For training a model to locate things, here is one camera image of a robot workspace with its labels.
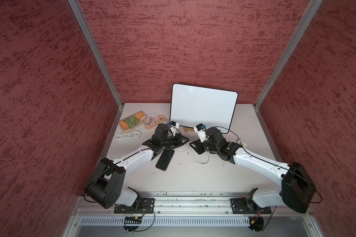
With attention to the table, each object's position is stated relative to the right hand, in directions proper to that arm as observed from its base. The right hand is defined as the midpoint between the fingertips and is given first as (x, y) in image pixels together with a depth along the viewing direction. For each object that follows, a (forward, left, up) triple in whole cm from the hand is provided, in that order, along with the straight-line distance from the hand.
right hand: (191, 146), depth 81 cm
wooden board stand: (+18, +2, -10) cm, 21 cm away
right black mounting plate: (-29, -24, -4) cm, 38 cm away
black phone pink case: (-1, +17, -14) cm, 22 cm away
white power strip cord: (+16, +39, -11) cm, 43 cm away
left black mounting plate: (-27, +25, -11) cm, 39 cm away
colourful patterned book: (+26, +41, -10) cm, 50 cm away
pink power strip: (+26, +25, -11) cm, 38 cm away
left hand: (+2, +2, +2) cm, 3 cm away
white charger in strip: (+24, +30, -6) cm, 39 cm away
